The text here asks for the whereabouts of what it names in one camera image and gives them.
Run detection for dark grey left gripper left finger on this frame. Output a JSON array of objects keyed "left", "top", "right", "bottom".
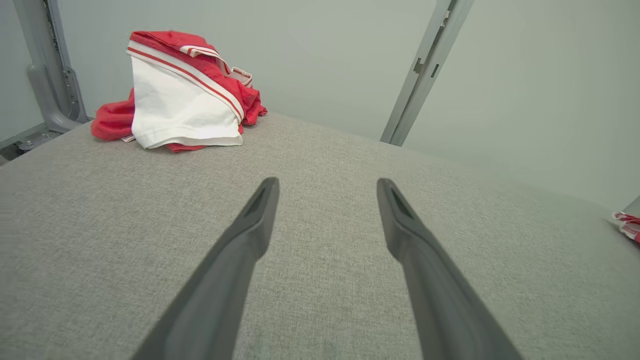
[{"left": 131, "top": 176, "right": 280, "bottom": 360}]

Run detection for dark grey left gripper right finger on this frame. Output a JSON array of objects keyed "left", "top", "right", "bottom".
[{"left": 376, "top": 178, "right": 525, "bottom": 360}]

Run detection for red and white shirt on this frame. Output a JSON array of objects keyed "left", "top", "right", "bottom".
[{"left": 91, "top": 31, "right": 268, "bottom": 153}]

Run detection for red shorts with white stripe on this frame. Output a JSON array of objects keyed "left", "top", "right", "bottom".
[{"left": 612, "top": 211, "right": 640, "bottom": 244}]

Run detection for grey upright with curved foot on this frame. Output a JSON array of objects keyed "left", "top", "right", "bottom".
[{"left": 12, "top": 0, "right": 94, "bottom": 134}]

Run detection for grey double metal post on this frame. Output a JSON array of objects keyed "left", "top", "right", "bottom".
[{"left": 380, "top": 0, "right": 476, "bottom": 147}]

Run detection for grey bolted base plate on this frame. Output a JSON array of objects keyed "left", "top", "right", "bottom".
[{"left": 0, "top": 122, "right": 63, "bottom": 161}]

